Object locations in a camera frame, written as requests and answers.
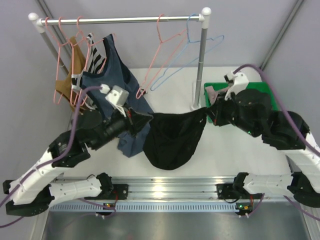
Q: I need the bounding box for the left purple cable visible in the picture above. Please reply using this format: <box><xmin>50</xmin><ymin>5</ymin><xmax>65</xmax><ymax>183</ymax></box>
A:
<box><xmin>0</xmin><ymin>86</ymin><xmax>118</xmax><ymax>230</ymax></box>

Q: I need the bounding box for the light blue wire hanger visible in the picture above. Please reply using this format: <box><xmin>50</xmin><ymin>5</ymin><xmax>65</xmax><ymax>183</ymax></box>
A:
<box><xmin>150</xmin><ymin>13</ymin><xmax>225</xmax><ymax>92</ymax></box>

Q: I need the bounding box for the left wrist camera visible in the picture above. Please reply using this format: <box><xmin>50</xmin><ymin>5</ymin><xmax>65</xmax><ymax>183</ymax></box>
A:
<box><xmin>100</xmin><ymin>84</ymin><xmax>129</xmax><ymax>112</ymax></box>

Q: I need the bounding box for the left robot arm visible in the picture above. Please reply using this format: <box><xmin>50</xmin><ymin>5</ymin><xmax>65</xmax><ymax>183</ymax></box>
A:
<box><xmin>1</xmin><ymin>108</ymin><xmax>153</xmax><ymax>217</ymax></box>

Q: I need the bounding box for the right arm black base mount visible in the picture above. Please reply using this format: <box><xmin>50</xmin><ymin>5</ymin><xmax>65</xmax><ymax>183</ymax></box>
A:
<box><xmin>216</xmin><ymin>172</ymin><xmax>251</xmax><ymax>201</ymax></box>

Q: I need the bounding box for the pink crumpled garment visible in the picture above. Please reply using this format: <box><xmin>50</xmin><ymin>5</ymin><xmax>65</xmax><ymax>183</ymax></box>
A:
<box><xmin>204</xmin><ymin>85</ymin><xmax>231</xmax><ymax>105</ymax></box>

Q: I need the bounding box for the striped tank top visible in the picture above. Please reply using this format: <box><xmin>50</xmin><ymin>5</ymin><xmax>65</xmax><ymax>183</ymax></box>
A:
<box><xmin>71</xmin><ymin>33</ymin><xmax>107</xmax><ymax>111</ymax></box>

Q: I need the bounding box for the perforated cable duct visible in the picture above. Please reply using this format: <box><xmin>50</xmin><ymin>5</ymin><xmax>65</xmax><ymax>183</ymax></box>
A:
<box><xmin>49</xmin><ymin>201</ymin><xmax>253</xmax><ymax>213</ymax></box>

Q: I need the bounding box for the black tank top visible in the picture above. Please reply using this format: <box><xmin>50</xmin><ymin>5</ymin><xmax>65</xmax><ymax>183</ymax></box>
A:
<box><xmin>143</xmin><ymin>107</ymin><xmax>207</xmax><ymax>171</ymax></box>

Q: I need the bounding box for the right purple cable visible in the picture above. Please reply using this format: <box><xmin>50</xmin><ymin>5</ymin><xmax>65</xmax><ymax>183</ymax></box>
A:
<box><xmin>232</xmin><ymin>63</ymin><xmax>320</xmax><ymax>226</ymax></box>

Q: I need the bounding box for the silver clothes rack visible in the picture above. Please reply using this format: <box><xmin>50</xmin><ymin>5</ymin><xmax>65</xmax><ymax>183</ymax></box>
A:
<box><xmin>27</xmin><ymin>6</ymin><xmax>212</xmax><ymax>111</ymax></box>

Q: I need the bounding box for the brown tank top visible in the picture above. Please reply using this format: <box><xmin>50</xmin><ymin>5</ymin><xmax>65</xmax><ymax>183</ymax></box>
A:
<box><xmin>57</xmin><ymin>36</ymin><xmax>86</xmax><ymax>112</ymax></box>

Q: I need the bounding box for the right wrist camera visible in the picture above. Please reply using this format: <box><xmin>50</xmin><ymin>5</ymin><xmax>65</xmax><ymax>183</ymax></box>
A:
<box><xmin>224</xmin><ymin>71</ymin><xmax>249</xmax><ymax>101</ymax></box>

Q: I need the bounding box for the pink hanger with striped top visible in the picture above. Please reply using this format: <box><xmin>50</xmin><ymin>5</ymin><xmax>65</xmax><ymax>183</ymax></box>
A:
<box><xmin>54</xmin><ymin>16</ymin><xmax>88</xmax><ymax>110</ymax></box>

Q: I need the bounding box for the blue tank top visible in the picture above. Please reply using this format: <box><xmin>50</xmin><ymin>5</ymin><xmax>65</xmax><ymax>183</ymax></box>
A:
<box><xmin>84</xmin><ymin>34</ymin><xmax>153</xmax><ymax>158</ymax></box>

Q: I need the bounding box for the purple cable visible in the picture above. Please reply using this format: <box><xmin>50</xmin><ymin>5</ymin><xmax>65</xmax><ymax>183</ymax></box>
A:
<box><xmin>232</xmin><ymin>63</ymin><xmax>320</xmax><ymax>226</ymax></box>
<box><xmin>0</xmin><ymin>86</ymin><xmax>118</xmax><ymax>230</ymax></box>

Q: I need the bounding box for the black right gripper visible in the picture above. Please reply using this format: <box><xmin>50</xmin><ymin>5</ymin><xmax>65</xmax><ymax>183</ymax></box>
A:
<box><xmin>204</xmin><ymin>89</ymin><xmax>260</xmax><ymax>138</ymax></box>

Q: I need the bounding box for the aluminium mounting rail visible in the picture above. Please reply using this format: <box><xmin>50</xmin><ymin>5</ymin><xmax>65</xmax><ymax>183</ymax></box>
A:
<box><xmin>53</xmin><ymin>176</ymin><xmax>291</xmax><ymax>202</ymax></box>

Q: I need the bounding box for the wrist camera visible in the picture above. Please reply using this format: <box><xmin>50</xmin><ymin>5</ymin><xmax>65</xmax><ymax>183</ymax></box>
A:
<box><xmin>224</xmin><ymin>71</ymin><xmax>249</xmax><ymax>101</ymax></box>
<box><xmin>100</xmin><ymin>84</ymin><xmax>129</xmax><ymax>112</ymax></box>

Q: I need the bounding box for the pink hanger with brown top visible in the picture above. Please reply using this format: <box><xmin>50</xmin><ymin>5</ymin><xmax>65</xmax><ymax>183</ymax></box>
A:
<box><xmin>44</xmin><ymin>16</ymin><xmax>70</xmax><ymax>105</ymax></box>

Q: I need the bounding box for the pink wire hanger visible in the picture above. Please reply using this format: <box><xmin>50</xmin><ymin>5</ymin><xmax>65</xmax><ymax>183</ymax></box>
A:
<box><xmin>135</xmin><ymin>14</ymin><xmax>188</xmax><ymax>100</ymax></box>

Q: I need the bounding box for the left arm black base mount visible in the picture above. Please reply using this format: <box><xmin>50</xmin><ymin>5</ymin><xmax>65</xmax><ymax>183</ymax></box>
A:
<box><xmin>96</xmin><ymin>173</ymin><xmax>129</xmax><ymax>200</ymax></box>

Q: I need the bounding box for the pink hanger with blue top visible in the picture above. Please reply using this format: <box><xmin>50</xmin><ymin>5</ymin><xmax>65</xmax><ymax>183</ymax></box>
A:
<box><xmin>74</xmin><ymin>16</ymin><xmax>116</xmax><ymax>107</ymax></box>

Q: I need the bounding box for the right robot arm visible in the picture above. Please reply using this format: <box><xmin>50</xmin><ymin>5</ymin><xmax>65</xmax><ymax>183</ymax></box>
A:
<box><xmin>208</xmin><ymin>88</ymin><xmax>320</xmax><ymax>208</ymax></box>

